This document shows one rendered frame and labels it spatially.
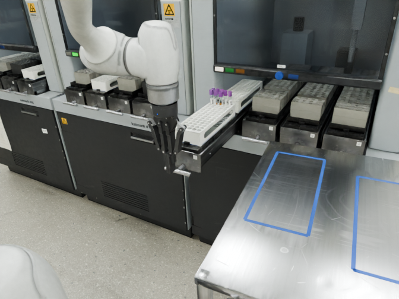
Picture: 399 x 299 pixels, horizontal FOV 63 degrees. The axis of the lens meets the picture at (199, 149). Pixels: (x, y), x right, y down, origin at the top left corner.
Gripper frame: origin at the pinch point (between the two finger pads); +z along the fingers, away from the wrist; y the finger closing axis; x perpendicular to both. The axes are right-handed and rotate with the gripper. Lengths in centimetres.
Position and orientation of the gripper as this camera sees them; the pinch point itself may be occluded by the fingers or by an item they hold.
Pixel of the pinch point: (170, 162)
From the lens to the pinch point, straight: 102.3
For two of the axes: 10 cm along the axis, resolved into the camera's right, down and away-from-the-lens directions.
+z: 0.4, 8.7, 4.8
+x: -4.9, 4.4, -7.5
